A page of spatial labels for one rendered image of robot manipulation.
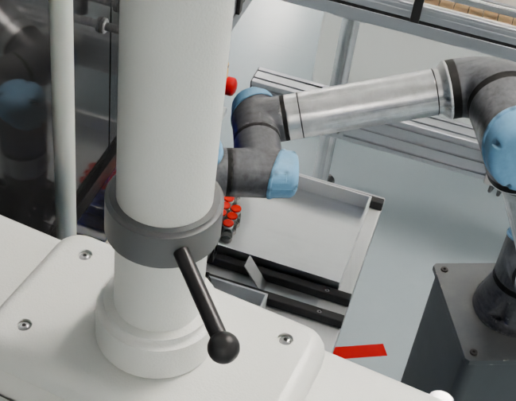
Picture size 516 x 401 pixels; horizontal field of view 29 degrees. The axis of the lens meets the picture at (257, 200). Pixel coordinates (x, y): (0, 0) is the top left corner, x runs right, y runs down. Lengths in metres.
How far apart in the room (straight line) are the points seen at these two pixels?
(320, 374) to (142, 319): 0.18
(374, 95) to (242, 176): 0.26
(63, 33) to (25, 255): 0.27
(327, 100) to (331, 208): 0.47
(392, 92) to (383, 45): 1.85
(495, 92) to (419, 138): 1.35
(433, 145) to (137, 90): 2.30
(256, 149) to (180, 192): 0.85
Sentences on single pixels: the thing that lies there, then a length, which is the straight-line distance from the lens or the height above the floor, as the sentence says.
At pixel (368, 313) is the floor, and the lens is 3.05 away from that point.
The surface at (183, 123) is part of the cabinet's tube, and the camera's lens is 0.63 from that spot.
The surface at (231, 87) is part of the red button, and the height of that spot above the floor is 1.01.
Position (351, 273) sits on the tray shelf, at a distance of 1.90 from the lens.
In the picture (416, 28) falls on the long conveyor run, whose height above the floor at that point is 0.87.
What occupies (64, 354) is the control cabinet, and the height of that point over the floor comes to 1.58.
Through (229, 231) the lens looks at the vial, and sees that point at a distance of 1.89.
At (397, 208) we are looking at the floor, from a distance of 3.42.
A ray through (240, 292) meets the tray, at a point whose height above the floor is 0.90.
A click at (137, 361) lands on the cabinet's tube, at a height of 1.60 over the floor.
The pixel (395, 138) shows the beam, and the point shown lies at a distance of 2.91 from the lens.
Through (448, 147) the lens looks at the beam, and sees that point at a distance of 2.89.
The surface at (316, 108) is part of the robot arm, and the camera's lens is 1.59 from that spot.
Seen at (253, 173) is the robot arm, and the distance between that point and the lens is 1.49.
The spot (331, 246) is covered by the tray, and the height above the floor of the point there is 0.88.
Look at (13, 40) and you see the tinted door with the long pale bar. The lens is 1.17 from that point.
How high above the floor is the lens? 2.21
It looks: 41 degrees down
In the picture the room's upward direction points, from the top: 8 degrees clockwise
